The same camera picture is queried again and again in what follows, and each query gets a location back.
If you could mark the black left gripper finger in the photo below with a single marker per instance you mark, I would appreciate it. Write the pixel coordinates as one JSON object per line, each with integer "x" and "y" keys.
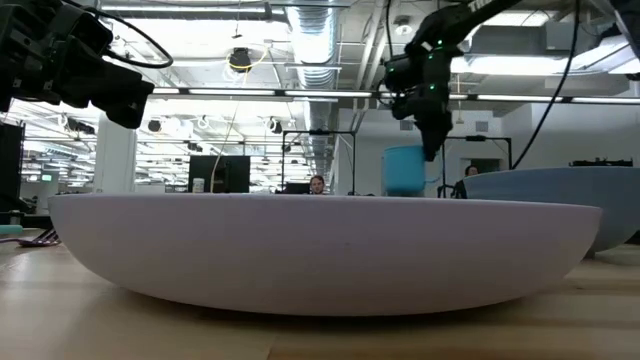
{"x": 127, "y": 100}

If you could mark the silver ceiling duct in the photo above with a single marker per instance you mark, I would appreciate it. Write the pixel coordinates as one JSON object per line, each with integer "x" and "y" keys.
{"x": 312, "y": 50}

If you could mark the black stand frame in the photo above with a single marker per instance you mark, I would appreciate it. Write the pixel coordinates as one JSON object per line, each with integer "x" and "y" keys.
{"x": 320, "y": 132}
{"x": 480, "y": 138}

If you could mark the black monitor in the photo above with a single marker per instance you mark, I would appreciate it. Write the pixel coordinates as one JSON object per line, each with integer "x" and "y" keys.
{"x": 225, "y": 175}

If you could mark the black ceiling device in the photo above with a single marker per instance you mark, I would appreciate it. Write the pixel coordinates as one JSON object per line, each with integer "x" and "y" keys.
{"x": 240, "y": 60}

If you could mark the black cabinet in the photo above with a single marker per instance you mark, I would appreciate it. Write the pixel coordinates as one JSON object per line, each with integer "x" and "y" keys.
{"x": 11, "y": 165}

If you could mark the white cup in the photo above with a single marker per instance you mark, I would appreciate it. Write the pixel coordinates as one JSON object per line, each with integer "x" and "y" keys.
{"x": 198, "y": 185}

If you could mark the light blue cup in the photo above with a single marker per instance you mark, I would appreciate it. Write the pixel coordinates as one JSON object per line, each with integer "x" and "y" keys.
{"x": 400, "y": 170}

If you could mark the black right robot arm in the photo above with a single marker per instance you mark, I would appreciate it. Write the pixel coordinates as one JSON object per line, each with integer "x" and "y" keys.
{"x": 450, "y": 20}

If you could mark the blue bowl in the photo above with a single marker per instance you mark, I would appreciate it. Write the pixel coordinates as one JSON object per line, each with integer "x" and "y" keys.
{"x": 575, "y": 205}

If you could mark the white pillar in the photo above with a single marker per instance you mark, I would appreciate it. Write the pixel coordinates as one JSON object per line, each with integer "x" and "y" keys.
{"x": 115, "y": 160}

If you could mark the iridescent fork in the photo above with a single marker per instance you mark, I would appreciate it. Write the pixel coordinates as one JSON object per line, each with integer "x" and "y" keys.
{"x": 42, "y": 241}

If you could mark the person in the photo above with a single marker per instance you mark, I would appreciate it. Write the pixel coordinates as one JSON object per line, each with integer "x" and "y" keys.
{"x": 467, "y": 180}
{"x": 317, "y": 184}

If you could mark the long light bar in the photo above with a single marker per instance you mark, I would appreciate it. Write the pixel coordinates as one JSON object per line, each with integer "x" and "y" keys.
{"x": 325, "y": 93}

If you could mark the lavender plate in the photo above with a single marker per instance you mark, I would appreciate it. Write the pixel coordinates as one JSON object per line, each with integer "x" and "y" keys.
{"x": 325, "y": 250}

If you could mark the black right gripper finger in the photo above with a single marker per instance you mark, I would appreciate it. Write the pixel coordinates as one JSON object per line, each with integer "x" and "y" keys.
{"x": 435, "y": 137}

